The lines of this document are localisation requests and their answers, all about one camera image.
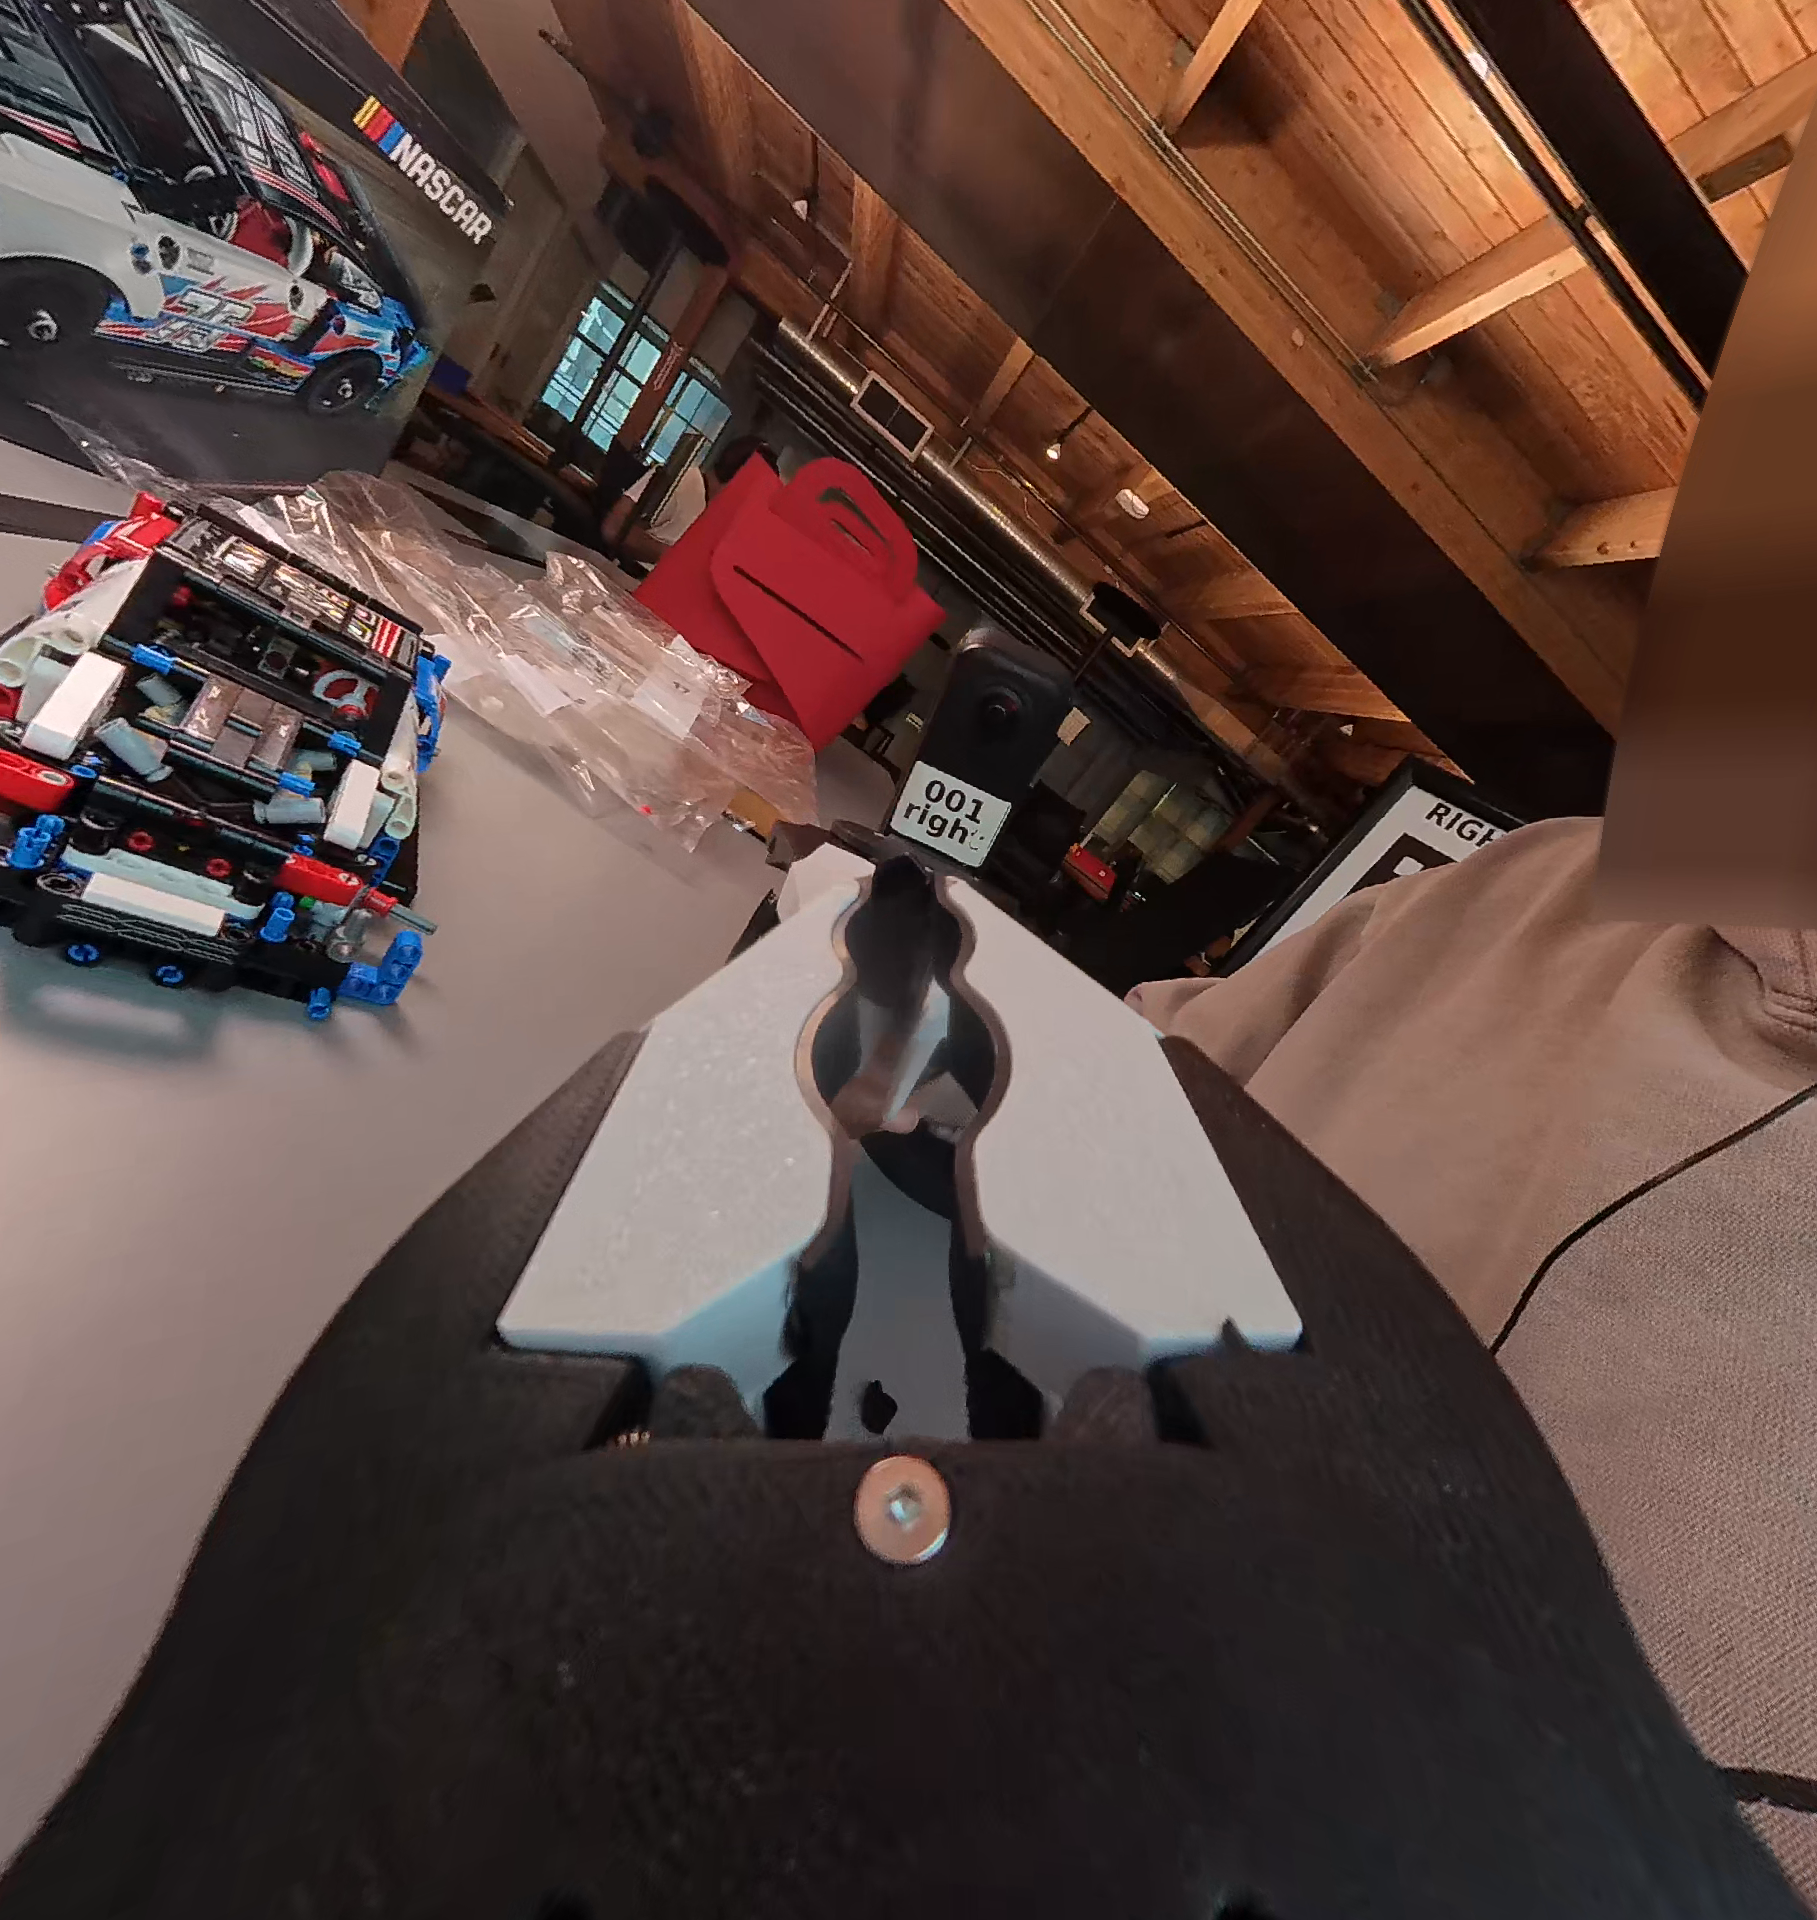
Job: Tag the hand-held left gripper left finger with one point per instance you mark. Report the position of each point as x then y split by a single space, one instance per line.
654 1199

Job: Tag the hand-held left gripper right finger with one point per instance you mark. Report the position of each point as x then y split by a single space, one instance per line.
1118 1199

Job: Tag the brick-built toy race car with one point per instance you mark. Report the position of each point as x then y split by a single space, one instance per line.
203 749

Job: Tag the person's right forearm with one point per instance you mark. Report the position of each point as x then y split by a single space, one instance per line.
1375 990

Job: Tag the red felt bag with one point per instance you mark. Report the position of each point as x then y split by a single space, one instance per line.
787 631

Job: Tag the heap of clear plastic bags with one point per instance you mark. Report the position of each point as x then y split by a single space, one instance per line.
579 659

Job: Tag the person's beige hoodie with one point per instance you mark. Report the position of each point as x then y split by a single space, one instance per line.
1720 1500

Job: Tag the toy car set box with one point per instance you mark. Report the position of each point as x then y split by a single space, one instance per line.
173 224

